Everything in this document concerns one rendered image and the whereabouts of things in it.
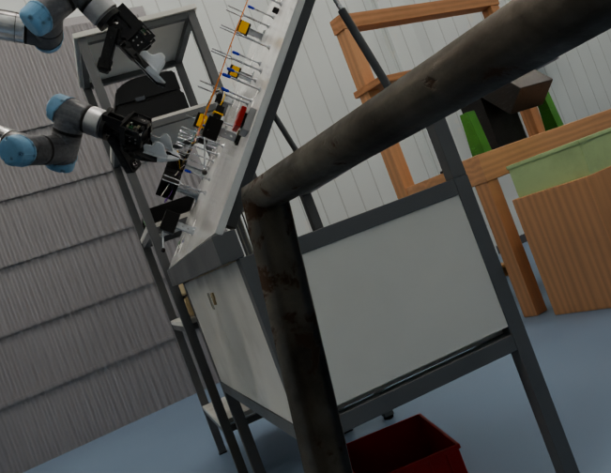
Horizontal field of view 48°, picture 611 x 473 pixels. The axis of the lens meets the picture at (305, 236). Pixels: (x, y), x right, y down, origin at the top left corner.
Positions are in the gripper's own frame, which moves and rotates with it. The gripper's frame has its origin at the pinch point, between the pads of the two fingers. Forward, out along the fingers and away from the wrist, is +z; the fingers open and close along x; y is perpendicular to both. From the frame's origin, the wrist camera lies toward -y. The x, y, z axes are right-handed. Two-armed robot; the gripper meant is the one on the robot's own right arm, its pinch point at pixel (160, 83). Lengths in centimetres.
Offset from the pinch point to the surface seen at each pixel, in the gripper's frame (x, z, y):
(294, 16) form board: -19.3, 11.2, 32.0
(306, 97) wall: 428, 60, 115
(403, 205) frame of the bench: -27, 60, 20
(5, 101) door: 355, -94, -66
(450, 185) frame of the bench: -25, 65, 32
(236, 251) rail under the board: -32, 39, -15
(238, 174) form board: -28.5, 27.6, -3.1
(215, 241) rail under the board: -32.2, 34.1, -17.1
